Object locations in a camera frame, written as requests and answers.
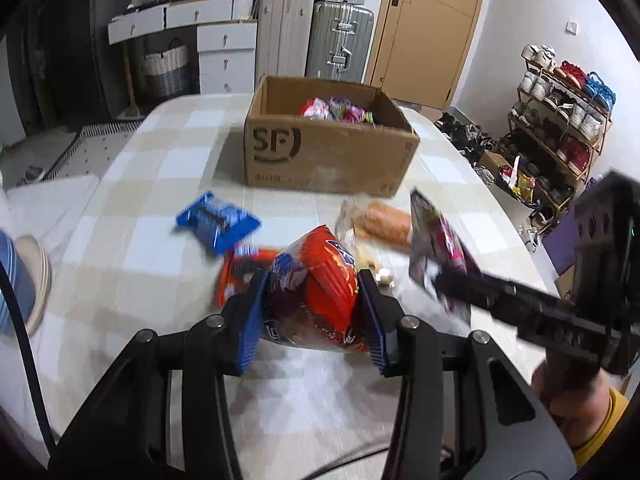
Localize small cardboard box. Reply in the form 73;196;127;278
477;151;511;181

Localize person's right hand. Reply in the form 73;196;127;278
531;362;613;453

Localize white desk with drawers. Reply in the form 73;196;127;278
107;0;261;96

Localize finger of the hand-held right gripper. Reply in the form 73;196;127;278
431;266;623;357

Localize silver suitcase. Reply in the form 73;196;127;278
305;1;376;85

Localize person's right forearm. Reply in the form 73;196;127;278
572;387;632;467

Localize shoe rack with shoes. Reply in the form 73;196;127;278
510;44;617;206

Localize orange bread packet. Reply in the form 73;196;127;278
336;197;416;248

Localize blue biscuit packet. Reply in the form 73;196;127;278
175;191;263;253

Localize dotted floor rug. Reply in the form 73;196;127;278
50;122;147;182

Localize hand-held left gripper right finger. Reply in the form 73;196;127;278
356;270;577;480

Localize clear pastry packet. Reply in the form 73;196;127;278
345;227;396;291

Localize brown cardboard box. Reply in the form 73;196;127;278
243;75;421;197

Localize blue bowl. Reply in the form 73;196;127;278
0;230;37;336

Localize wooden shoe rack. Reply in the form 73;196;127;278
507;55;613;211

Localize black cable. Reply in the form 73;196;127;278
0;260;57;461

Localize wooden door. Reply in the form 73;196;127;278
367;0;491;111

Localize beige suitcase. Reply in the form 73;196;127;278
256;0;317;81

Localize red spicy strip packet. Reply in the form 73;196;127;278
216;247;281;309

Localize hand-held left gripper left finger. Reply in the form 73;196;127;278
50;271;273;480

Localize red snack bag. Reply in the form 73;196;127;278
260;225;373;354

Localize beige plate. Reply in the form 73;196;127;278
15;235;53;337

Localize scattered pile of shoes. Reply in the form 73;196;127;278
434;110;558;253

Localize woven laundry basket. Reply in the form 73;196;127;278
140;40;193;99

